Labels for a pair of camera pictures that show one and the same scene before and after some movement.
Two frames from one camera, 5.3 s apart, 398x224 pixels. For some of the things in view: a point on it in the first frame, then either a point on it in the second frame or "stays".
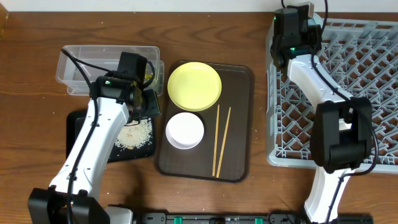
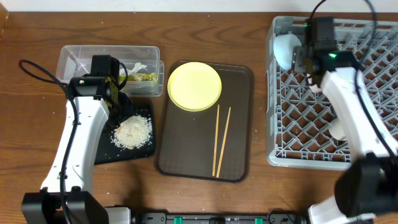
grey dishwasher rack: [359, 57] stays
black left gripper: [152, 104] to [115, 101]
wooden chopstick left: [216, 142] stays
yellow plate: [194, 86] stays
